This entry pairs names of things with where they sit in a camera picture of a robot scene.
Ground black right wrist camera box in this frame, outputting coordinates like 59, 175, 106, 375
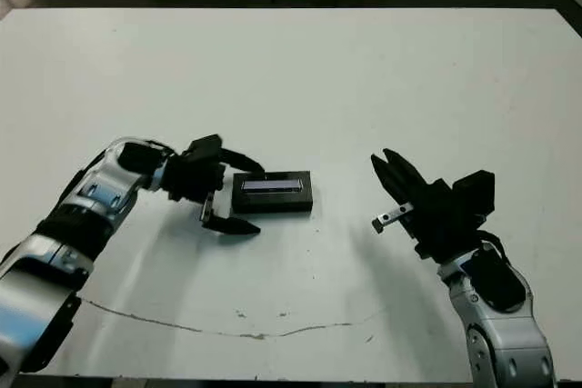
450, 169, 497, 224

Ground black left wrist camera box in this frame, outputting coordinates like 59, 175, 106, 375
181, 134, 224, 163

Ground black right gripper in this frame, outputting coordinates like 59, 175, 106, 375
370, 147, 486, 264

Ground black box lid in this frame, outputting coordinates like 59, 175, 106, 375
230, 170, 314, 214

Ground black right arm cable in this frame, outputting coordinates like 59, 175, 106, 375
477, 228, 514, 266

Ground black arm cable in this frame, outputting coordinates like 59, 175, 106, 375
477, 228, 514, 266
135, 137, 183, 155

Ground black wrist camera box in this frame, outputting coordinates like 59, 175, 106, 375
450, 169, 497, 224
181, 134, 224, 163

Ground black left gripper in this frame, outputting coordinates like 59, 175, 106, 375
161, 148, 267, 236

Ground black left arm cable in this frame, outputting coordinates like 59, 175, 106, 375
135, 137, 183, 155

